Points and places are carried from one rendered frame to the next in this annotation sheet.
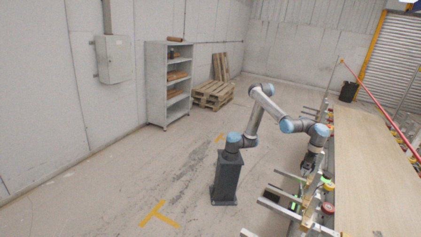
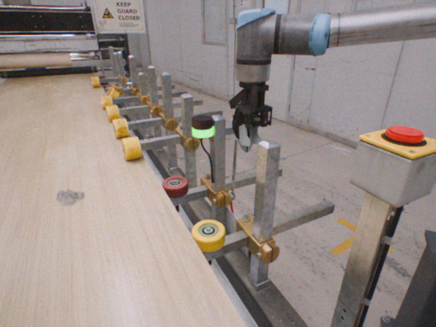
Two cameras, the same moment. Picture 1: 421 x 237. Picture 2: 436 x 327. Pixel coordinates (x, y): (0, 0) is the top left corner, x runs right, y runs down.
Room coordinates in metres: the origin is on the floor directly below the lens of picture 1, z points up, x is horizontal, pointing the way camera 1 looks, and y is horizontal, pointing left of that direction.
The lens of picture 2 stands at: (1.39, -1.35, 1.34)
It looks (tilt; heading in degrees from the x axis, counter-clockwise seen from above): 26 degrees down; 124
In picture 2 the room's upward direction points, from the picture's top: straight up
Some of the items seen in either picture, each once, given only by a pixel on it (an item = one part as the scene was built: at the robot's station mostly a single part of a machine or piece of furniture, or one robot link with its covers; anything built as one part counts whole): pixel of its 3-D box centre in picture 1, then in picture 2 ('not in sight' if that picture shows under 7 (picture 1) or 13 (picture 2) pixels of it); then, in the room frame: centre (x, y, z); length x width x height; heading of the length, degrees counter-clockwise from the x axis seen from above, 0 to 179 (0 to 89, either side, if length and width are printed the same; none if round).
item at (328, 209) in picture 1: (325, 212); (176, 196); (0.85, -0.82, 0.85); 0.08 x 0.08 x 0.11
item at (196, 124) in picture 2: (327, 175); (202, 122); (0.92, -0.77, 1.10); 0.06 x 0.06 x 0.02
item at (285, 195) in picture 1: (296, 200); (229, 185); (0.94, -0.65, 0.84); 0.43 x 0.03 x 0.04; 62
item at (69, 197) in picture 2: (380, 235); (69, 193); (0.65, -1.05, 0.91); 0.09 x 0.07 x 0.02; 176
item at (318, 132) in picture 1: (319, 135); (255, 37); (1.03, -0.68, 1.32); 0.10 x 0.09 x 0.12; 19
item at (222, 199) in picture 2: (306, 202); (214, 191); (0.92, -0.72, 0.85); 0.14 x 0.06 x 0.05; 152
